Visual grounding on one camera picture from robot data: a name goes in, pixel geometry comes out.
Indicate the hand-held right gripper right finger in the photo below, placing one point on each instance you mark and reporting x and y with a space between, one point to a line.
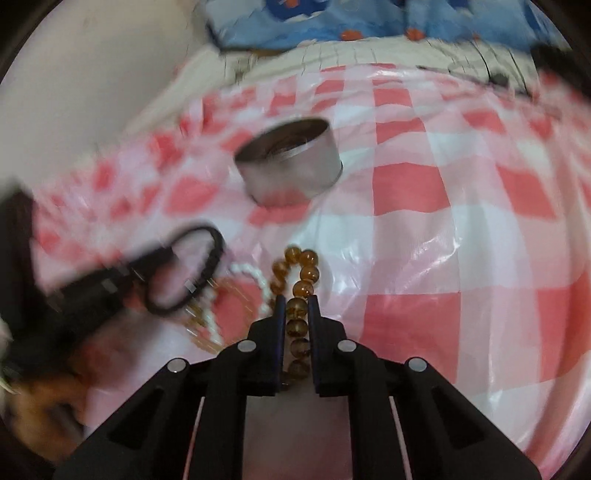
313 334

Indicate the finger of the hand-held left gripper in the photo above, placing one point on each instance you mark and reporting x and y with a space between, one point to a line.
138 277

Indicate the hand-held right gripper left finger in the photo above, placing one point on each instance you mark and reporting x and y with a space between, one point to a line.
279 334

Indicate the silver round tin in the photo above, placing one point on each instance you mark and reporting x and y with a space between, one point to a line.
295 180

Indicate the person's left hand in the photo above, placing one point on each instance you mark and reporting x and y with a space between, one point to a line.
46 415

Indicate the red checkered plastic tablecloth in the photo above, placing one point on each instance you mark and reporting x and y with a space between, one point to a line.
438 230

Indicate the cream grid pattern bedsheet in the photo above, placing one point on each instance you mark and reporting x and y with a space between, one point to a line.
369 53

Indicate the blue whale print pillow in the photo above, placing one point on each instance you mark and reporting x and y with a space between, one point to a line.
471 21
286 23

